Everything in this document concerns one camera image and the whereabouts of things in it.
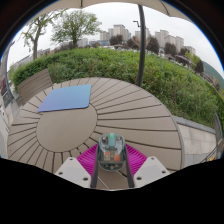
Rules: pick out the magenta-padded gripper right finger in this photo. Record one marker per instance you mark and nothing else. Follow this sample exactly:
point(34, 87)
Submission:
point(136, 160)

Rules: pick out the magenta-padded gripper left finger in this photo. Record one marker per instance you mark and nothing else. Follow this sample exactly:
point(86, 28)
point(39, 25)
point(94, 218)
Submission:
point(87, 160)

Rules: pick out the transparent green computer mouse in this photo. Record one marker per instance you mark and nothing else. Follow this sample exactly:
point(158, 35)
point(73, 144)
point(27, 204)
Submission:
point(111, 153)

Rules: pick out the blue rectangular mouse pad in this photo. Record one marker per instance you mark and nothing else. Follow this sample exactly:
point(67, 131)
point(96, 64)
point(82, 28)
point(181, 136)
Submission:
point(66, 98)

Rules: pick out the grey slatted outdoor chair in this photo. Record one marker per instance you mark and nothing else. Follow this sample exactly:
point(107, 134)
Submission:
point(33, 85)

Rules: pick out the green hedge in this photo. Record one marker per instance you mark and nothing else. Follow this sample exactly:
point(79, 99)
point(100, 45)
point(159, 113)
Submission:
point(110, 65)

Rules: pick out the beige parasol with dark pole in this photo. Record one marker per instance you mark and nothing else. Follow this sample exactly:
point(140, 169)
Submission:
point(142, 50)

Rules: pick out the group of apartment buildings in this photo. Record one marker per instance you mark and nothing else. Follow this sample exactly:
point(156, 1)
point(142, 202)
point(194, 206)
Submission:
point(163, 40)

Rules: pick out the round leafy green tree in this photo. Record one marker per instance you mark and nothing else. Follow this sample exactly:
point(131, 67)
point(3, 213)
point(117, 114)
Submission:
point(75, 26)

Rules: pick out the thin-trunked sparse tree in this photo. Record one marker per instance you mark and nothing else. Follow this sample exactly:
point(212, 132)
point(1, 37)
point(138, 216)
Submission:
point(35, 36)

